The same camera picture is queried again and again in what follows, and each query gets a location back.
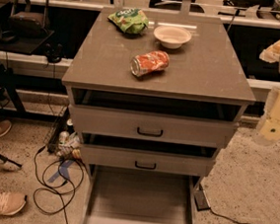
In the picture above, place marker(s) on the white bowl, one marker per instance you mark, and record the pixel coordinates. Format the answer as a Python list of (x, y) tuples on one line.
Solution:
[(172, 37)]

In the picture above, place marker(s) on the black headphones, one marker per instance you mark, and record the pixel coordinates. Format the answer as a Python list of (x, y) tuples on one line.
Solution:
[(53, 54)]

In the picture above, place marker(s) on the middle drawer with handle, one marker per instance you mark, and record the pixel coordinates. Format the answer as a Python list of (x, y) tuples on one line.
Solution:
[(144, 160)]

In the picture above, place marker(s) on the grey drawer cabinet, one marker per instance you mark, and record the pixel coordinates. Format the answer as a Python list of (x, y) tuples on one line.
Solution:
[(168, 100)]

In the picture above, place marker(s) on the beige sneaker near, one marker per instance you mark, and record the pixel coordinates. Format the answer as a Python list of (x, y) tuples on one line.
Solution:
[(11, 202)]

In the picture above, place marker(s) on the orange soda can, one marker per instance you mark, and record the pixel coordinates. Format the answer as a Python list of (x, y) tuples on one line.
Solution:
[(153, 61)]

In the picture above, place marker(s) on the top drawer with handle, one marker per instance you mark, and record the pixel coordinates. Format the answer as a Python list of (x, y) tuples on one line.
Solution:
[(152, 126)]

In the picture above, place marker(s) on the open bottom drawer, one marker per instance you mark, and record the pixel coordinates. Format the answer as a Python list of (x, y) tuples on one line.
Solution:
[(121, 196)]

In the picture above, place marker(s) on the pile of cans and bottles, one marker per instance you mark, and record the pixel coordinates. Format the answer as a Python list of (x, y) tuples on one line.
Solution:
[(69, 142)]

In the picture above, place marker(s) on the drawer with handle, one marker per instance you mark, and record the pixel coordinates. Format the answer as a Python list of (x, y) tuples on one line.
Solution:
[(152, 126), (144, 160)]

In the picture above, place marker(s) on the black power adapter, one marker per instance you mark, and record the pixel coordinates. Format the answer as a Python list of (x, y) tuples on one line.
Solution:
[(201, 200)]

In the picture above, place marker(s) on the black bag on shelf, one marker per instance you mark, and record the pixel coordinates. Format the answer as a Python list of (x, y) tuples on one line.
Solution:
[(27, 23)]

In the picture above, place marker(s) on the green chip bag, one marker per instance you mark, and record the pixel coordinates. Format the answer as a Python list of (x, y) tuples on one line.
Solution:
[(130, 21)]

